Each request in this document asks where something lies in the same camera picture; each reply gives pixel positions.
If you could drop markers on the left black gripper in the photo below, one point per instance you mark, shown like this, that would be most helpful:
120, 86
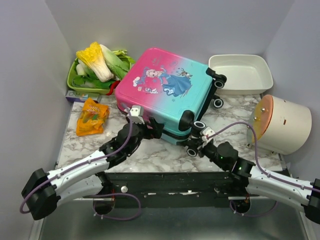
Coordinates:
157, 128

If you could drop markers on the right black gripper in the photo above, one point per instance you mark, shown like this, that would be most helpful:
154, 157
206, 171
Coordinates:
196, 142

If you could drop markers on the pink and teal kids suitcase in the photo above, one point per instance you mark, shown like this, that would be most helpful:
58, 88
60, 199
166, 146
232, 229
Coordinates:
174, 90

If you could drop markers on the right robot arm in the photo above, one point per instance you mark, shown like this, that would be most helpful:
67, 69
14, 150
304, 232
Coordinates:
302, 195

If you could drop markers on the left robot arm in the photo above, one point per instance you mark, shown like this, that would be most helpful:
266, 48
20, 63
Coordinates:
40, 193

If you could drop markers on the red chili pepper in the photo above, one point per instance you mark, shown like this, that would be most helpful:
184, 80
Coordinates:
113, 87

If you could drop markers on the orange snack bag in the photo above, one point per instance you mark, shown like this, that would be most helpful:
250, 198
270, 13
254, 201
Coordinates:
92, 118

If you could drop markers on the green leafy lettuce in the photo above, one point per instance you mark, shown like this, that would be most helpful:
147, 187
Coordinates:
118, 61

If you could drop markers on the purple and white small box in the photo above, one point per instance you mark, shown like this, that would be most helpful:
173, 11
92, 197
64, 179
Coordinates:
80, 97

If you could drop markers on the white rectangular plastic basin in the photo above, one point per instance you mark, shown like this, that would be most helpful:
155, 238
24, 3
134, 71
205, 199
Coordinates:
247, 74

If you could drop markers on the white cylinder appliance orange lid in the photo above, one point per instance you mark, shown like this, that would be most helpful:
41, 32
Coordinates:
281, 126

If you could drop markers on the white bok choy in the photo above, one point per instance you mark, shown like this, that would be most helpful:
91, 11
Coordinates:
81, 68

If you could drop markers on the napa cabbage with yellow top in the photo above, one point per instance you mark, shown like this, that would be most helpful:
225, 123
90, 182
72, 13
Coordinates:
93, 58

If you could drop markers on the green plastic vegetable tray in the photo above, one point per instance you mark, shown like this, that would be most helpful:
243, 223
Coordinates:
85, 83

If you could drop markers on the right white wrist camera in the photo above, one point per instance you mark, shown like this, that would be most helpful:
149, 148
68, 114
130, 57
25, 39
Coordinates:
207, 135

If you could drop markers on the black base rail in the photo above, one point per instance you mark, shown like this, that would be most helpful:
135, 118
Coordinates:
159, 190

